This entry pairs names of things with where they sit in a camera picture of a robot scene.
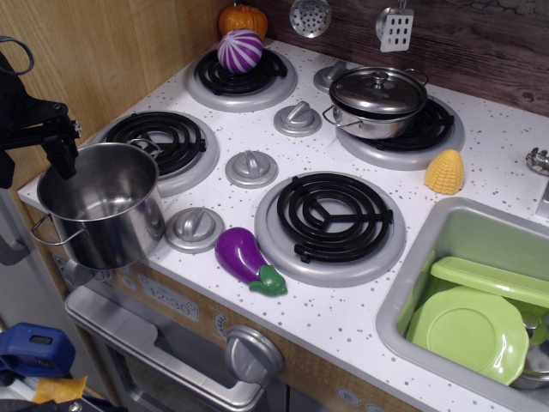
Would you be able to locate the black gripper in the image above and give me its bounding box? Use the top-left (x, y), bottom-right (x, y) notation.
top-left (1, 97), bottom-right (81, 179)

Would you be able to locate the tall steel pot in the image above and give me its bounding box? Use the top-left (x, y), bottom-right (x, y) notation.
top-left (37, 142), bottom-right (165, 270)

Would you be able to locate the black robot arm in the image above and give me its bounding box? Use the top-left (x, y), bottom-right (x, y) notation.
top-left (1, 35), bottom-right (81, 189)

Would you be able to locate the grey stove knob front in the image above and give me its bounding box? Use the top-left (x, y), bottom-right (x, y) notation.
top-left (165, 207), bottom-right (225, 254)

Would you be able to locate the grey stove knob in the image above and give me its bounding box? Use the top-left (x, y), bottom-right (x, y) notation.
top-left (165, 207), bottom-right (225, 254)
top-left (313, 61), bottom-right (350, 93)
top-left (274, 101), bottom-right (322, 137)
top-left (225, 150), bottom-right (279, 189)

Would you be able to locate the grey stove knob middle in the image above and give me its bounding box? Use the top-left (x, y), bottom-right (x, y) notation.
top-left (225, 150), bottom-right (279, 189)

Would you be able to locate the grey stove knob upper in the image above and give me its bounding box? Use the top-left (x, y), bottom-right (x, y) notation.
top-left (274, 101), bottom-right (322, 137)

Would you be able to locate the grey stove knob back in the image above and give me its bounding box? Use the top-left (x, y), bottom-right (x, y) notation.
top-left (313, 61), bottom-right (350, 93)

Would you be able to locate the small steel pot in sink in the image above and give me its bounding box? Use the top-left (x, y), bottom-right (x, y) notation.
top-left (510, 312), bottom-right (549, 391)

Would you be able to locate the front left black burner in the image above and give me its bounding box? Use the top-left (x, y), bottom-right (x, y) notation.
top-left (89, 111), bottom-right (220, 197)

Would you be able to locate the black burner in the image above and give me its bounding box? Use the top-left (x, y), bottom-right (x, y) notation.
top-left (254, 172), bottom-right (406, 288)
top-left (184, 50), bottom-right (298, 112)
top-left (89, 111), bottom-right (220, 197)
top-left (336, 97), bottom-right (465, 171)

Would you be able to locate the purple toy eggplant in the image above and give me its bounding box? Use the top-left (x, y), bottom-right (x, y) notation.
top-left (214, 227), bottom-right (287, 297)

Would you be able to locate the blue clamp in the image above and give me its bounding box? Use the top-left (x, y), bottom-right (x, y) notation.
top-left (1, 323), bottom-right (76, 378)

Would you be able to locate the purple white striped ball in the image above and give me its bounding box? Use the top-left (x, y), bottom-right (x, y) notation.
top-left (217, 28), bottom-right (263, 75)

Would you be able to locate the orange toy pumpkin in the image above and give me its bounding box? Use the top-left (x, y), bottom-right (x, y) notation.
top-left (218, 4), bottom-right (268, 39)

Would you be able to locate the back left black burner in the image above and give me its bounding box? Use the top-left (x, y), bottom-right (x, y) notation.
top-left (184, 50), bottom-right (298, 112)

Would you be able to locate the yellow cloth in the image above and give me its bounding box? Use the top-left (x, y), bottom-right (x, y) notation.
top-left (32, 376), bottom-right (87, 403)

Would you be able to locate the grey oven dial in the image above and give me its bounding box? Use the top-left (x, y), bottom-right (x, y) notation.
top-left (225, 324), bottom-right (284, 388)

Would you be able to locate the hanging steel strainer ladle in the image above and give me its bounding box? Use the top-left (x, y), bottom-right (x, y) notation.
top-left (289, 0), bottom-right (331, 39)

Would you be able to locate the front right black burner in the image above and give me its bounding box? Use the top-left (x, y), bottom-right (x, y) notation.
top-left (254, 172), bottom-right (406, 288)

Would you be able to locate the steel pan lid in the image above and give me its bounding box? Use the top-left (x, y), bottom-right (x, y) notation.
top-left (329, 66), bottom-right (427, 116)

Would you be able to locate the hanging steel slotted spatula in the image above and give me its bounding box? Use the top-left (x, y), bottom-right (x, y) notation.
top-left (376, 0), bottom-right (414, 53)

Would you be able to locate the grey toy sink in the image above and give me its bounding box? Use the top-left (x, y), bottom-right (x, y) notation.
top-left (377, 197), bottom-right (548, 411)

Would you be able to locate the back right black burner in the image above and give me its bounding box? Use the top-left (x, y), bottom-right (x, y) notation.
top-left (336, 97), bottom-right (465, 171)

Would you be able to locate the yellow toy corn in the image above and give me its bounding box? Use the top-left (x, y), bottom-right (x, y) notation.
top-left (424, 149), bottom-right (464, 195)

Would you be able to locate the green plastic dish rack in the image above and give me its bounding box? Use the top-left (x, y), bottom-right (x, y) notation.
top-left (396, 254), bottom-right (548, 336)

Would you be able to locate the green plastic plate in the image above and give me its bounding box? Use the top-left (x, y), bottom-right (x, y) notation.
top-left (406, 286), bottom-right (529, 385)

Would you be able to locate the grey oven door handle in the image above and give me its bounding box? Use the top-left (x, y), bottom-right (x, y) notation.
top-left (65, 287), bottom-right (269, 411)

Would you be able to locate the silver faucet handle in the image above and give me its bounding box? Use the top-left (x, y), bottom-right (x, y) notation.
top-left (526, 148), bottom-right (549, 176)

